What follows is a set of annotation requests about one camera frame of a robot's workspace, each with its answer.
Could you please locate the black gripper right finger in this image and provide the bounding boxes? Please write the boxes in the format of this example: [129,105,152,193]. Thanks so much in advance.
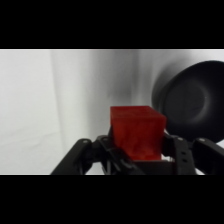
[161,130,224,176]

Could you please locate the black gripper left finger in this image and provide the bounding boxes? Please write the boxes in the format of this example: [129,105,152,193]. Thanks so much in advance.
[50,134,146,176]

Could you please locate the red cube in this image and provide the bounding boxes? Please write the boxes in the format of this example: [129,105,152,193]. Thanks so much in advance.
[109,105,168,162]

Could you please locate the black bowl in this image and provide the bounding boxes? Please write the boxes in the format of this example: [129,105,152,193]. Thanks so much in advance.
[151,60,224,146]

